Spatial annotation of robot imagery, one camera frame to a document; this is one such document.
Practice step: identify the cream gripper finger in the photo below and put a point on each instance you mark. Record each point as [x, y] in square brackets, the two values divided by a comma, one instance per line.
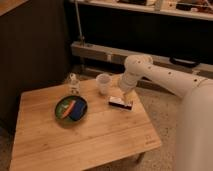
[126, 96]

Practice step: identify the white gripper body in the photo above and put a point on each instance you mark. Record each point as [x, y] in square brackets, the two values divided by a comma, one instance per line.
[127, 82]

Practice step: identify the black and white eraser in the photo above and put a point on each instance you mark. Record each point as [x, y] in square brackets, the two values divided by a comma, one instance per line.
[118, 102]

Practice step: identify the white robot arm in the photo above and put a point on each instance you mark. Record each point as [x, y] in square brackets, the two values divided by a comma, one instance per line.
[194, 134]

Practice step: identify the white ceramic cup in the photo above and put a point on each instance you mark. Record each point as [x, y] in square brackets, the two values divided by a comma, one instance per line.
[103, 82]

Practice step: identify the blue sponge block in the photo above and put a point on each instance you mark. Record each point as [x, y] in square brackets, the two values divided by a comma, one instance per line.
[78, 110]

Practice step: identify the small clear glass bottle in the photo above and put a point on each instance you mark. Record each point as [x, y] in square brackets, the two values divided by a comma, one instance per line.
[74, 84]

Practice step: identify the orange carrot toy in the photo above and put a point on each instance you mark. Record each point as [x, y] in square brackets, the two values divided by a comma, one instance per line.
[69, 109]

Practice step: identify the dark green round plate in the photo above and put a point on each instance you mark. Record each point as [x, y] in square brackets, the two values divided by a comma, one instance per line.
[63, 104]

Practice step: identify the metal vertical pole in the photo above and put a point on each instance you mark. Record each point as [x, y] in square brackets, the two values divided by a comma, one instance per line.
[81, 37]

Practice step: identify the upper cluttered shelf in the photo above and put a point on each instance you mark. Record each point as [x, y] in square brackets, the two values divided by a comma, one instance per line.
[147, 9]

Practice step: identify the wooden table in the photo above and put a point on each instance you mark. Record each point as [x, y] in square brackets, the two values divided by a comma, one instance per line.
[103, 135]

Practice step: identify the black handle on rail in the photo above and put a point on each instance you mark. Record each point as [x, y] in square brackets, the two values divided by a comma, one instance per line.
[184, 64]

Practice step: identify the grey metal shelf rail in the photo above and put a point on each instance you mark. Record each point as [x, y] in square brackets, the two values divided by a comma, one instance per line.
[117, 56]

